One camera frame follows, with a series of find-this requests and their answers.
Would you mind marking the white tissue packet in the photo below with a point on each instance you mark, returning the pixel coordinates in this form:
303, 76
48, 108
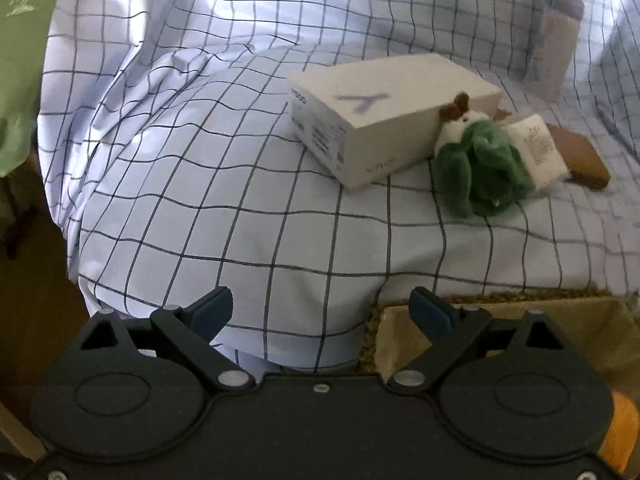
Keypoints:
540, 150

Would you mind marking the green plush toy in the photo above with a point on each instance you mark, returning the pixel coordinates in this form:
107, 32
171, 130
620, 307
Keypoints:
480, 170

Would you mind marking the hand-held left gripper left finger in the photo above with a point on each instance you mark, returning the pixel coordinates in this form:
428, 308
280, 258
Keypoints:
212, 312

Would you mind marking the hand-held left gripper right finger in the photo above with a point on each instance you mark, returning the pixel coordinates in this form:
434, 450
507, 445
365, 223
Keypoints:
432, 317

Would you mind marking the brown leather wallet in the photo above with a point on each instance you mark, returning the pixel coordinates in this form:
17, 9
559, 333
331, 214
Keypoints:
580, 157

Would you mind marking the wicker basket with fabric liner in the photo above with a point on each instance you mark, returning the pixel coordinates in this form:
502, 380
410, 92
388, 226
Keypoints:
395, 330

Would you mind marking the purple lidded bottle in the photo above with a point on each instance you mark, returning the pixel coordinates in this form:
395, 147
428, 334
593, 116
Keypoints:
552, 45

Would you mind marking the white cardboard box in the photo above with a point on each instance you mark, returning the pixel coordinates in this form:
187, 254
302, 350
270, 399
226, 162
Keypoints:
390, 125

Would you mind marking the orange knitted soft object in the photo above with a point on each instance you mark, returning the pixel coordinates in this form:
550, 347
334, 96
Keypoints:
617, 430

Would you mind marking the white checked bedsheet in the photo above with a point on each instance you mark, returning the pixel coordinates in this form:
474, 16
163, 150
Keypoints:
175, 185

